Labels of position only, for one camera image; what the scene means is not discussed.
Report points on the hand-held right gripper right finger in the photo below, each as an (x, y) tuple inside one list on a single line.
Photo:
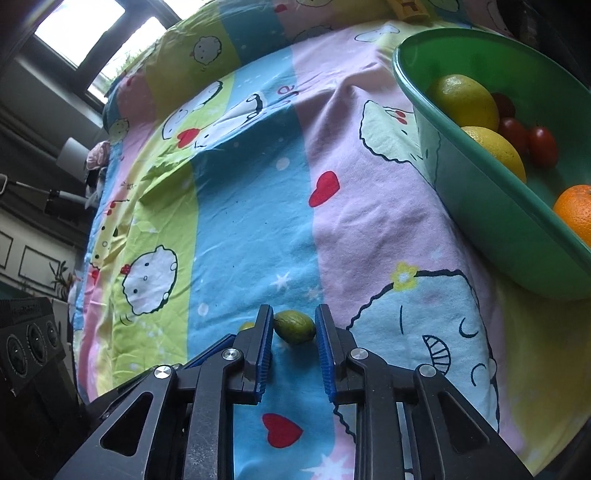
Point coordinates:
[(325, 360)]

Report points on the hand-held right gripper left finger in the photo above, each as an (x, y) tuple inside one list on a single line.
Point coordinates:
[(264, 360)]

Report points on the small green olive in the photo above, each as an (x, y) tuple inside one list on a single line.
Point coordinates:
[(295, 325), (247, 326)]

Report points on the green plastic bowl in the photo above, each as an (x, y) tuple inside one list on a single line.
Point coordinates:
[(485, 207)]

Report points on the orange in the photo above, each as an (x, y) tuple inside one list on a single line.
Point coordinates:
[(577, 212)]

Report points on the red cherry tomato with stem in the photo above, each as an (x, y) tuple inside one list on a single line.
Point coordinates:
[(543, 146)]

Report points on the cartoon printed bedsheet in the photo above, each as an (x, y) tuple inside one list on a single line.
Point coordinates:
[(258, 207)]

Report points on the green leafy houseplant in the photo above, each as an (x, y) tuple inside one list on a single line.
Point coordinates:
[(60, 277)]

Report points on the black speaker box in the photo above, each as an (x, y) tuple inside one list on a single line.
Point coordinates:
[(27, 341)]

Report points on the pink crumpled cloth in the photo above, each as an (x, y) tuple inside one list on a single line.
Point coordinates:
[(97, 157)]

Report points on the white cylinder container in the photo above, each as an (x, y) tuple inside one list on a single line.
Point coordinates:
[(71, 154)]

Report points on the greenish yellow lemon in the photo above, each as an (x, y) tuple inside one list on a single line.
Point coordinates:
[(461, 99)]

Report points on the yellow printed bottle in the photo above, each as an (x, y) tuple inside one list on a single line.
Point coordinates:
[(411, 8)]

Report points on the dark framed window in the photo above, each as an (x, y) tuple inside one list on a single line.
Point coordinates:
[(78, 32)]

